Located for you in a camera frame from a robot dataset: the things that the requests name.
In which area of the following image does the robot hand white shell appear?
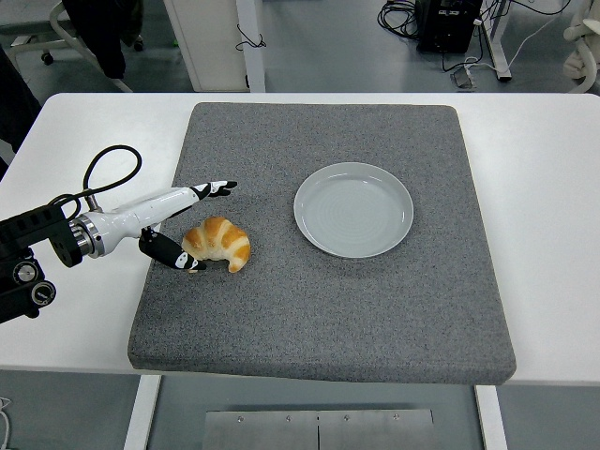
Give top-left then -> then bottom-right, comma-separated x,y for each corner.
91,179 -> 239,273

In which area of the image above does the golden croissant bread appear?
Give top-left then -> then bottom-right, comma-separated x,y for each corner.
181,216 -> 251,275

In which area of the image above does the grey round plate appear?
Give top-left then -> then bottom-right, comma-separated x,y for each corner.
293,161 -> 415,259

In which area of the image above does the grey metal plate with screws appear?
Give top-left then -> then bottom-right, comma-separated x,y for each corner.
204,408 -> 436,450

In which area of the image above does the person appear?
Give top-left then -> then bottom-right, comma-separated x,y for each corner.
0,46 -> 42,179

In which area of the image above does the white cabinet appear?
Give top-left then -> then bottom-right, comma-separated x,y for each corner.
163,0 -> 249,93

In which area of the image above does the dark hanging jacket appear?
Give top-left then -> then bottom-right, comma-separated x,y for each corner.
62,0 -> 144,80

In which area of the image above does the white table leg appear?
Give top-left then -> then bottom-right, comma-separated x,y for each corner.
122,374 -> 163,450
473,383 -> 510,450

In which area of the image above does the grey felt mat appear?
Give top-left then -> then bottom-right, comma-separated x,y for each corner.
127,101 -> 518,386

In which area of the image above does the white office chair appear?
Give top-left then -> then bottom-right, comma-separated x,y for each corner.
0,0 -> 145,94

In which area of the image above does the grey floor pedal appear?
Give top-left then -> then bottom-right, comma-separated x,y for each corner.
450,65 -> 478,90

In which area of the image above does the black computer tower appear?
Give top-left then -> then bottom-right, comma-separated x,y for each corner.
415,0 -> 484,53

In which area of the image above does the white desk leg with foot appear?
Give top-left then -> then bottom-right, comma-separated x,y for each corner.
482,0 -> 513,82

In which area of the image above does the thin white cable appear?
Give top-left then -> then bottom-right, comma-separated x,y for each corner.
0,396 -> 13,450

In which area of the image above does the black cable bundle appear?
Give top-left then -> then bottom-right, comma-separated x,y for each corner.
377,0 -> 421,41

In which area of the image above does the long white floor cable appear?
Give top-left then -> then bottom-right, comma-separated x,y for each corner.
468,0 -> 574,74

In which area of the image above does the white hose machine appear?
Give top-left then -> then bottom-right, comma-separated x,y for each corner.
562,0 -> 600,94

